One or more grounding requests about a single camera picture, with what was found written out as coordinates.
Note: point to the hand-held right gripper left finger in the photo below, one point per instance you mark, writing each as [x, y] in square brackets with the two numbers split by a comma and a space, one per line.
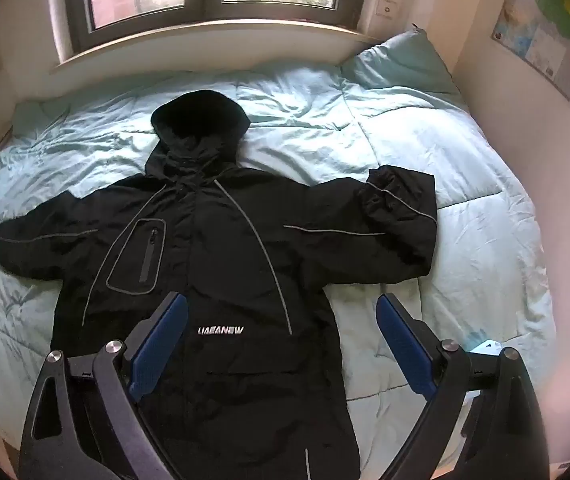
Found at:
[161, 345]

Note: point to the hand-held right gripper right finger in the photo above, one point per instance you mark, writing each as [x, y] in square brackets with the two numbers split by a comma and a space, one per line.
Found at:
[404, 345]

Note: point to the black hooded jacket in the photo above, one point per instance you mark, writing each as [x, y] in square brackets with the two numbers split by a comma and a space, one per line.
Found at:
[225, 240]

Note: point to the small white object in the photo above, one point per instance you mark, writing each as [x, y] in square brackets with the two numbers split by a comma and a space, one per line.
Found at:
[485, 348]

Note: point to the light blue pillow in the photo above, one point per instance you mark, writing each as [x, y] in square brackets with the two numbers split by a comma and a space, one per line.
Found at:
[400, 65]
[40, 115]

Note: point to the light blue comforter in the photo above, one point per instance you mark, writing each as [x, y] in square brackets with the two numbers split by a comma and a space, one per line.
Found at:
[315, 120]

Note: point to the white window sill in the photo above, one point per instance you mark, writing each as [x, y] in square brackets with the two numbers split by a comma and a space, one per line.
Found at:
[215, 42]

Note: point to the white wall switch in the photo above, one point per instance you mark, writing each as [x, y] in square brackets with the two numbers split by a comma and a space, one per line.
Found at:
[387, 7]

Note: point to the colourful wall map poster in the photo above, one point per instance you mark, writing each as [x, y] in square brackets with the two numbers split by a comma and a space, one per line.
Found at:
[560, 30]

